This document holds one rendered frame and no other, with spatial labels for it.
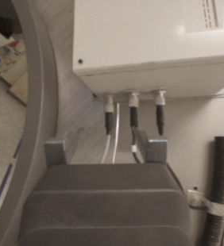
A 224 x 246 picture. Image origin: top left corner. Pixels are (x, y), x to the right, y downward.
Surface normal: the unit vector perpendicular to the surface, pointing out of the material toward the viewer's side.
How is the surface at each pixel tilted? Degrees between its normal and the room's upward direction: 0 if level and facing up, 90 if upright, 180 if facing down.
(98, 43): 90
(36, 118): 90
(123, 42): 90
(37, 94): 90
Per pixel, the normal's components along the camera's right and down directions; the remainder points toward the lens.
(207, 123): -0.19, -0.15
